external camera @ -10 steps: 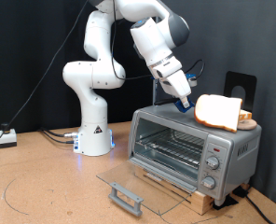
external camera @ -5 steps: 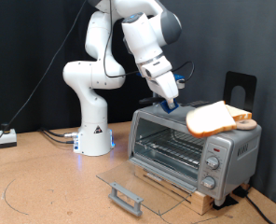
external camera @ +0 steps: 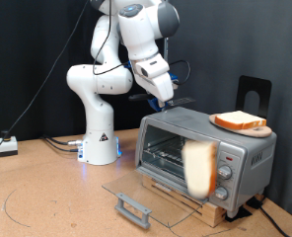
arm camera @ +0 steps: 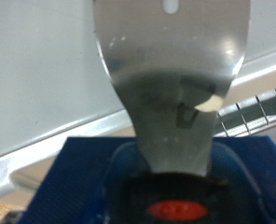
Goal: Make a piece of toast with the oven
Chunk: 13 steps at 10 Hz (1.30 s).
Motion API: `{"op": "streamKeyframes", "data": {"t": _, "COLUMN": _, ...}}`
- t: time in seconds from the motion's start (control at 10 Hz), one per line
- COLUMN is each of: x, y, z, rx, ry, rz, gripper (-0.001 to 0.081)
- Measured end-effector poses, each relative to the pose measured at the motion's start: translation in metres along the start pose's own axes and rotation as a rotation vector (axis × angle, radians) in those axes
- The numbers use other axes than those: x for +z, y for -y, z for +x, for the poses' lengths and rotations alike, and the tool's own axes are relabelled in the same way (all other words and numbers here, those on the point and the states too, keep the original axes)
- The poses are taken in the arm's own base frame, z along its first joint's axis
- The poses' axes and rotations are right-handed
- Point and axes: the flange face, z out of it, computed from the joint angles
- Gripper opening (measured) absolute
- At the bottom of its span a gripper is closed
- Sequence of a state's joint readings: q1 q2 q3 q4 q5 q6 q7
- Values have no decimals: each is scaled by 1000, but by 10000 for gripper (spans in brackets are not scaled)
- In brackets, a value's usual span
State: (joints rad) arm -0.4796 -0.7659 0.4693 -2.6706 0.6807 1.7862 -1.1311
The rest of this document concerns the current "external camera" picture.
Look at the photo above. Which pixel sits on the wooden crate base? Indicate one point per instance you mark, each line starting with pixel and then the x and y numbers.
pixel 215 217

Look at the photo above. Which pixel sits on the white bread slice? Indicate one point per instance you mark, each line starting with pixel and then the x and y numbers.
pixel 238 119
pixel 200 168

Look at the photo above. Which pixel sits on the silver oven timer knob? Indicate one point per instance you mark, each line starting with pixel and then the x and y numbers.
pixel 221 193

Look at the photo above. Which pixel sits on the emergency stop button box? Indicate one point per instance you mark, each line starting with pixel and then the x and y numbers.
pixel 7 146

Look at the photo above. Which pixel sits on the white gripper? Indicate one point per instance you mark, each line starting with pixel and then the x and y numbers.
pixel 156 79

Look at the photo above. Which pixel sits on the silver toaster oven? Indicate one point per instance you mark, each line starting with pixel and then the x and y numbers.
pixel 251 171

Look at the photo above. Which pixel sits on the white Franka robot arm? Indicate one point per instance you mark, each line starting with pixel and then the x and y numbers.
pixel 96 131

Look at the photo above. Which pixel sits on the silver oven temperature knob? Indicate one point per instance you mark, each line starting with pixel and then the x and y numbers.
pixel 225 172

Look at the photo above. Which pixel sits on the small round wooden board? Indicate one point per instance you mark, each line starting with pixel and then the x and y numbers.
pixel 257 132

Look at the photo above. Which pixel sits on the black metal bookend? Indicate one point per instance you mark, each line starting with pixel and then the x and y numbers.
pixel 254 84

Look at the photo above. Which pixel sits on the vertical metal pole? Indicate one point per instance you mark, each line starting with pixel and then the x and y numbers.
pixel 166 49

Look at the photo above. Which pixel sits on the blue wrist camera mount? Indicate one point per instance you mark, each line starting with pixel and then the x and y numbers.
pixel 174 78

